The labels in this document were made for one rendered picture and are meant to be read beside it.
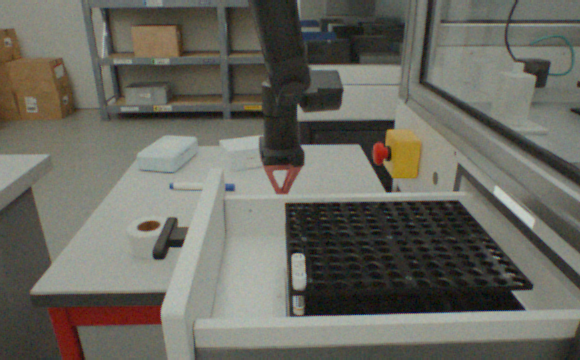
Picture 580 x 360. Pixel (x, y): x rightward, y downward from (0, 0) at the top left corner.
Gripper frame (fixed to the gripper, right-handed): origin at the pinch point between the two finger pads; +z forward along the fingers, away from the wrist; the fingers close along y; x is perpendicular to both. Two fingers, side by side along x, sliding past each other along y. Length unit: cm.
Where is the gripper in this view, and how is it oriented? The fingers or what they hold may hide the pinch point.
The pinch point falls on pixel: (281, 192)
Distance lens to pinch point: 77.4
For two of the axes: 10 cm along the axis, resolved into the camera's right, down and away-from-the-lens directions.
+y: -1.7, -4.1, 8.9
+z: 0.1, 9.1, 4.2
